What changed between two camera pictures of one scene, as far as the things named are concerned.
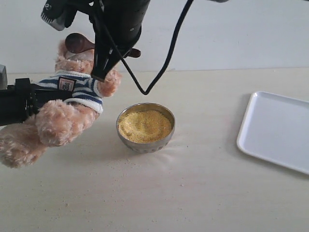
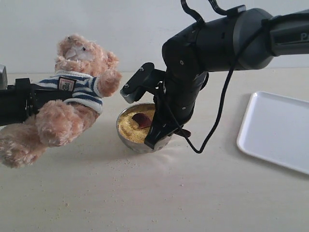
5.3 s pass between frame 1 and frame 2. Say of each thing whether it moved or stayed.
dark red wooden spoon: moved
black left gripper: stayed
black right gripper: moved
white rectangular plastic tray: stayed
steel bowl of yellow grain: stayed
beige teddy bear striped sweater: stayed
